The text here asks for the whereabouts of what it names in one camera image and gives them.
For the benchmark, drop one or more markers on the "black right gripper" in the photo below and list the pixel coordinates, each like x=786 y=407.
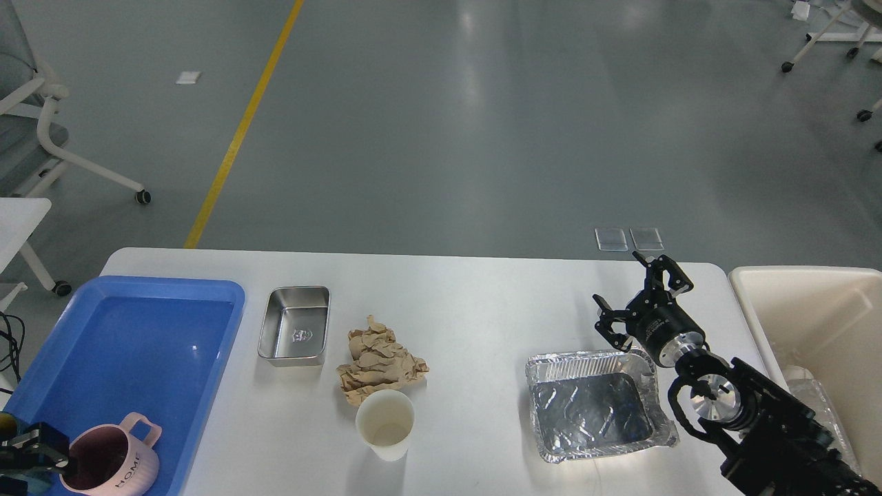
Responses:
x=653 y=317

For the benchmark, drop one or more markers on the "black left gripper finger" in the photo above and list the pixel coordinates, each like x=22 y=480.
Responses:
x=15 y=463
x=39 y=437

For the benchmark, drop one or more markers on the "pink HOME mug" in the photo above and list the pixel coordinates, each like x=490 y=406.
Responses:
x=115 y=459

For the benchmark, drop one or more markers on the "stainless steel rectangular container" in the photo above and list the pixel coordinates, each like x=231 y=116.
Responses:
x=295 y=324

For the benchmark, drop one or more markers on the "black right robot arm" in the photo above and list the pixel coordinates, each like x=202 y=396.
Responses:
x=771 y=441

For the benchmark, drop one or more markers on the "teal yellow cup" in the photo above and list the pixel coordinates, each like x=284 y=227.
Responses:
x=9 y=426

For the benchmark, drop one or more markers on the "clear floor plate right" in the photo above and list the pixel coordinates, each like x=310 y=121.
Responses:
x=647 y=239

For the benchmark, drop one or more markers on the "clear floor plate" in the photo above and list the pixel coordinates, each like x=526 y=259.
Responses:
x=611 y=239
x=647 y=239

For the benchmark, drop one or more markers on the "clear floor plate left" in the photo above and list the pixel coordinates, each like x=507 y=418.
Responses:
x=611 y=239

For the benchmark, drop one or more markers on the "aluminium foil tray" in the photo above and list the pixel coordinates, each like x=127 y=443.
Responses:
x=596 y=404

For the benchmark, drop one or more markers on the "blue plastic tray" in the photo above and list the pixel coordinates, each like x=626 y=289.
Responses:
x=123 y=344

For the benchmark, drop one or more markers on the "beige plastic bin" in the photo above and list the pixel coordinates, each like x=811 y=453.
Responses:
x=827 y=321

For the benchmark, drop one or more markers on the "white side table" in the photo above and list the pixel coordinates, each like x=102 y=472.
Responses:
x=19 y=219

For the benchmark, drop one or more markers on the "crumpled brown paper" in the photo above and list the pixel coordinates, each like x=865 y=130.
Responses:
x=378 y=362

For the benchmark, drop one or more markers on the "white paper cup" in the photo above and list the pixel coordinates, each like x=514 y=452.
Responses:
x=385 y=421

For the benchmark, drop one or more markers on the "white wheeled stand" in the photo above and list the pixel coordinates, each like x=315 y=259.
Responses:
x=868 y=30

